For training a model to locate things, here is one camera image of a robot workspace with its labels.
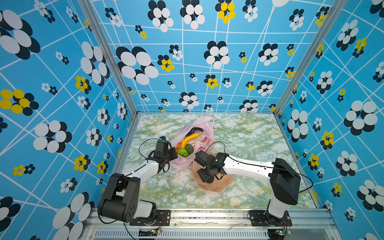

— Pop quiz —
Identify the green fake kiwi half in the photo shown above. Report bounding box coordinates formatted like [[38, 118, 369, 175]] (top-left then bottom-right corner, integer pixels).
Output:
[[177, 148, 190, 158]]

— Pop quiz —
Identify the peach scalloped plastic bowl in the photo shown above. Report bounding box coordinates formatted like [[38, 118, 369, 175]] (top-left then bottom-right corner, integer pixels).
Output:
[[191, 154, 234, 193]]

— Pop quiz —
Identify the pink translucent plastic bag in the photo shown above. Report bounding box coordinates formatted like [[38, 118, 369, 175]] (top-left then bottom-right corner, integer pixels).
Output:
[[170, 116, 216, 170]]

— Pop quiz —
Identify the dark green fake avocado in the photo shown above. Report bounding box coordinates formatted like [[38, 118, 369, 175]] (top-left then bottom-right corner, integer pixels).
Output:
[[185, 144, 195, 155]]

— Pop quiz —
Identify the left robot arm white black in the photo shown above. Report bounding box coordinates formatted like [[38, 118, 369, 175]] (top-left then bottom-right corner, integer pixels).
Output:
[[97, 136, 178, 225]]

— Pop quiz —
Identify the yellow fake banana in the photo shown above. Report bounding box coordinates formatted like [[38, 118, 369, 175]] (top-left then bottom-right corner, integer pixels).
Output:
[[181, 133, 201, 149]]

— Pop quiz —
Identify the dark fake grape bunch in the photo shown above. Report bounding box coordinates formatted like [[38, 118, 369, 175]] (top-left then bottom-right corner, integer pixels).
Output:
[[186, 127, 204, 137]]

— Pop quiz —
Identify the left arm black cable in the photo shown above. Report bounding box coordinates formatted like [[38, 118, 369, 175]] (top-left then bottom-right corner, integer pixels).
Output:
[[137, 137, 160, 160]]

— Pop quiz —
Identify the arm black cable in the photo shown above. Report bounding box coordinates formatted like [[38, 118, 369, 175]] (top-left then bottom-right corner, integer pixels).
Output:
[[137, 137, 160, 160], [203, 140, 314, 194]]

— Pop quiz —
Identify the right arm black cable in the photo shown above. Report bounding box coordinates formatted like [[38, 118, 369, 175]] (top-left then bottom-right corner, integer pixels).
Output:
[[203, 140, 314, 194]]

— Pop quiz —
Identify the left floor aluminium rail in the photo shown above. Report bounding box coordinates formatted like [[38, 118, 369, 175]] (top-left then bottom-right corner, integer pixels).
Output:
[[113, 113, 141, 173]]

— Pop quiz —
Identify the left aluminium corner post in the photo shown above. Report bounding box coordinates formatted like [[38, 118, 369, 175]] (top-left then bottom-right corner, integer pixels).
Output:
[[79, 0, 138, 119]]

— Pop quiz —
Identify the aluminium corner post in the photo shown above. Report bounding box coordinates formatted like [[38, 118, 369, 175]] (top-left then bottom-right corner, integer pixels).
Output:
[[79, 0, 138, 119], [274, 0, 347, 118]]

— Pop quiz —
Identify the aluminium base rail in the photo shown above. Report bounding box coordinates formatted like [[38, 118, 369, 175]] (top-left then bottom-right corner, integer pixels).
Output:
[[81, 209, 342, 240]]

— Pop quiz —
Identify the right aluminium corner post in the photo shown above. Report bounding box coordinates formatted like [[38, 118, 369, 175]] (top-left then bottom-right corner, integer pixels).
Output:
[[274, 0, 347, 118]]

